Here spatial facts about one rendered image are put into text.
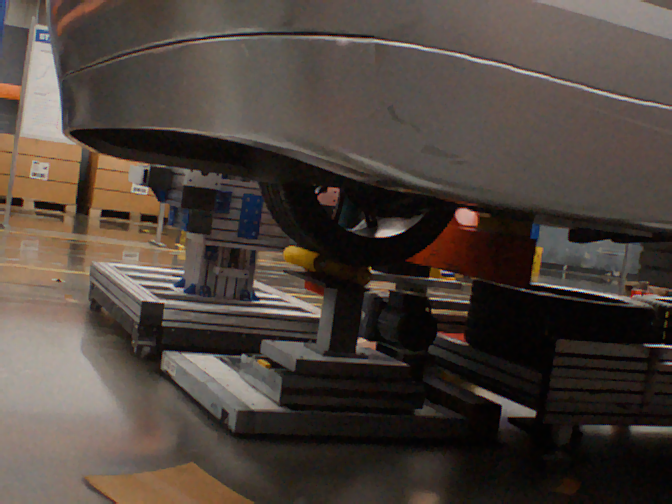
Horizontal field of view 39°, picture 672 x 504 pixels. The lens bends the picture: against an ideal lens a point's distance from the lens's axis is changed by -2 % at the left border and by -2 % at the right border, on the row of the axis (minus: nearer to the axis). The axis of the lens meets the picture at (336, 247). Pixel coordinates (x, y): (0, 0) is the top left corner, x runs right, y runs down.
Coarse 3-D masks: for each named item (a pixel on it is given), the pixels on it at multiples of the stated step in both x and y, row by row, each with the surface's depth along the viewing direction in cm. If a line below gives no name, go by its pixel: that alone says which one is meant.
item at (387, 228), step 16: (320, 192) 315; (320, 208) 295; (336, 208) 319; (336, 224) 298; (368, 224) 324; (384, 224) 323; (400, 224) 316; (416, 224) 310; (368, 240) 303; (384, 240) 305
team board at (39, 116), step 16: (32, 16) 868; (32, 32) 869; (48, 32) 875; (32, 48) 872; (48, 48) 877; (32, 64) 873; (48, 64) 879; (32, 80) 875; (48, 80) 880; (32, 96) 876; (48, 96) 882; (32, 112) 878; (48, 112) 883; (16, 128) 873; (32, 128) 879; (48, 128) 885; (16, 144) 875; (160, 208) 934; (0, 224) 895; (160, 224) 935; (160, 240) 937
